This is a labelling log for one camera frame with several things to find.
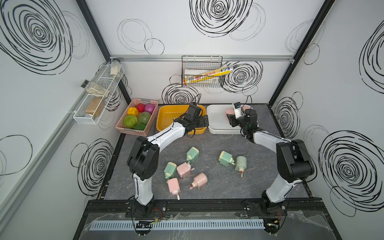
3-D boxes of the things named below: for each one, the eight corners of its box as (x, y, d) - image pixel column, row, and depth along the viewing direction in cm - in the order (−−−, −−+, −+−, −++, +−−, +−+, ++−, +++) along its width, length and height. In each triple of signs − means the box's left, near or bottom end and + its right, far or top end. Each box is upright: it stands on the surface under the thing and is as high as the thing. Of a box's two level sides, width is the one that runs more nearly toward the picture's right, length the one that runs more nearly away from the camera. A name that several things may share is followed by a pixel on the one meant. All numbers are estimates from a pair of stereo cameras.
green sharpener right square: (218, 166, 89) (220, 161, 84) (217, 156, 94) (219, 150, 88) (232, 166, 89) (235, 161, 84) (231, 156, 94) (233, 150, 88)
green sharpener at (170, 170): (165, 181, 84) (163, 176, 79) (166, 167, 90) (165, 162, 84) (176, 181, 84) (174, 176, 79) (177, 167, 90) (176, 162, 84)
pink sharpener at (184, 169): (181, 179, 84) (180, 175, 79) (177, 171, 87) (176, 166, 82) (192, 173, 86) (192, 168, 81) (187, 165, 90) (187, 160, 84)
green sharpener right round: (233, 175, 86) (236, 170, 81) (235, 159, 92) (238, 154, 87) (242, 177, 85) (246, 173, 80) (244, 162, 91) (247, 157, 86)
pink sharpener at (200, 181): (191, 186, 82) (190, 181, 76) (201, 175, 86) (201, 170, 80) (198, 193, 80) (198, 189, 74) (208, 182, 83) (209, 177, 77)
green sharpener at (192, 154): (184, 160, 92) (184, 154, 86) (193, 151, 96) (193, 145, 90) (191, 166, 90) (190, 160, 84) (199, 156, 94) (200, 150, 88)
